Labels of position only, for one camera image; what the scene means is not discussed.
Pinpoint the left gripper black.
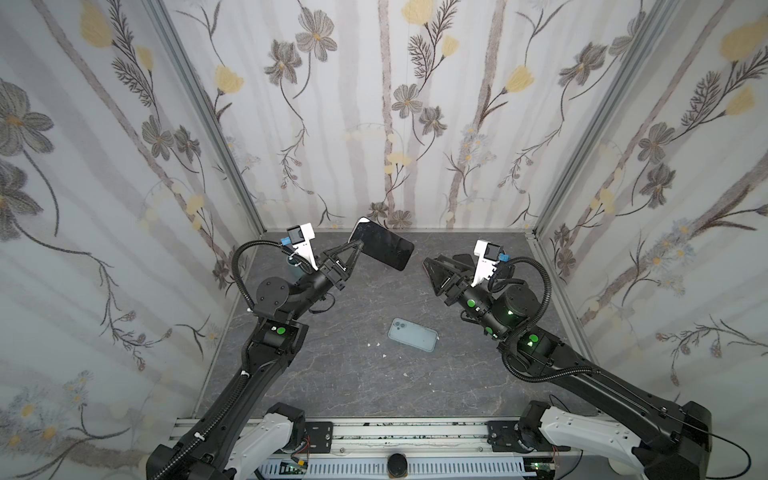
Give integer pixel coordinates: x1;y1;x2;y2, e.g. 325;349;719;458
285;241;358;325

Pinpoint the black smartphone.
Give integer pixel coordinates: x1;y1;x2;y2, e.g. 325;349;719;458
349;217;415;271

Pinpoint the pale green phone case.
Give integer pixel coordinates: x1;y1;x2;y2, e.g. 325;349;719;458
387;318;438;352

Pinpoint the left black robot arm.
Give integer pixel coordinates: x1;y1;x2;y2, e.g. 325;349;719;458
146;240;363;479

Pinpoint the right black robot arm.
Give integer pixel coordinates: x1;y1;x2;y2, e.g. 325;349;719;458
423;247;718;479

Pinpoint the black round knob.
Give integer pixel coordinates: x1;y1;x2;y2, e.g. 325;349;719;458
386;453;409;479

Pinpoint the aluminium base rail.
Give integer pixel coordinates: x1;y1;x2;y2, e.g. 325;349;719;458
161;383;655;480

